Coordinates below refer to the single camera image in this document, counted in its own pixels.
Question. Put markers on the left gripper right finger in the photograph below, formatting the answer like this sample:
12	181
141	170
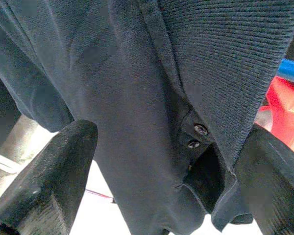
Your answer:
272	176

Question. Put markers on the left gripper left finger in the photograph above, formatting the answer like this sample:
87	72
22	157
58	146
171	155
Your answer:
46	178

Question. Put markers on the blue plastic hanger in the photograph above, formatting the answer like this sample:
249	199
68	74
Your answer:
291	69

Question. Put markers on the black polo shirt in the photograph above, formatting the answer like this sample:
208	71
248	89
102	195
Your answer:
137	73

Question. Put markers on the red plastic basket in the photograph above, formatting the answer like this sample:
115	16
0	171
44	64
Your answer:
284	115

